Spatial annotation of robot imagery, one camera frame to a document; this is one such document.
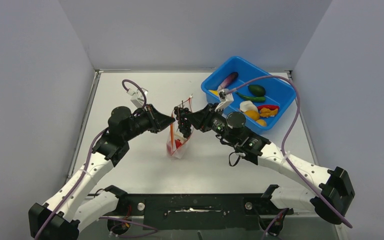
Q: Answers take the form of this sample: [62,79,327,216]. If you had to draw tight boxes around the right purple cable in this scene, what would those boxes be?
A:
[226,74,354,229]

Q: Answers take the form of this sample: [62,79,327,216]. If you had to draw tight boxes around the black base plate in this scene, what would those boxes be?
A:
[108,193,281,231]

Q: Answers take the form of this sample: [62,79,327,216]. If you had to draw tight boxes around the yellow toy pepper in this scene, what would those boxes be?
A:
[209,90,219,97]

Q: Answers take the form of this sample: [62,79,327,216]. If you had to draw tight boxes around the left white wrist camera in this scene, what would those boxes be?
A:
[127,88,148,108]

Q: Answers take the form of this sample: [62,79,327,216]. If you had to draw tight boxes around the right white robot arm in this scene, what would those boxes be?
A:
[184,103,355,228]

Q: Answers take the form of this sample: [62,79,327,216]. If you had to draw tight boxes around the clear zip top bag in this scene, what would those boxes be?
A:
[166,94,194,159]

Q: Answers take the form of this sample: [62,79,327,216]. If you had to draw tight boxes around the dark toy grapes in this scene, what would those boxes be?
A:
[173,101,193,140]

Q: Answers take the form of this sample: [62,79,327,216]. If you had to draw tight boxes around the red toy apple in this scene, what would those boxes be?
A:
[174,139,183,150]

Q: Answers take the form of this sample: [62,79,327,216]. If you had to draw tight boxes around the green toy cucumber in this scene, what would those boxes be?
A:
[236,92,266,103]

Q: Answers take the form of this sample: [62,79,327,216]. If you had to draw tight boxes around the purple toy eggplant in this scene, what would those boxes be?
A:
[217,72,239,91]

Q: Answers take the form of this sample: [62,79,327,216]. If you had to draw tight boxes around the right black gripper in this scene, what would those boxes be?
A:
[186,103,239,147]

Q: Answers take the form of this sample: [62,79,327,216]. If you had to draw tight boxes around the green toy avocado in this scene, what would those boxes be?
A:
[247,84,266,97]

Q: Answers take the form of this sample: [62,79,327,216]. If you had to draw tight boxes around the orange fried toy piece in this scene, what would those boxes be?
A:
[260,107,279,118]

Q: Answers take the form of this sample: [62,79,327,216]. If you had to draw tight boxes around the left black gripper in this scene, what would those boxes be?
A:
[123,103,175,142]

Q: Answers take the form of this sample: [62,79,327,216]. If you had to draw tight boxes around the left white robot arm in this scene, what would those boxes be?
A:
[28,104,175,240]

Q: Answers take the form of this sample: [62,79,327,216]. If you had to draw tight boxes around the blue plastic bin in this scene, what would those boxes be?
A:
[201,56,296,135]

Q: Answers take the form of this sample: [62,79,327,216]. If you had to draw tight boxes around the small orange toy fruit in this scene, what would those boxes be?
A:
[256,118,267,127]

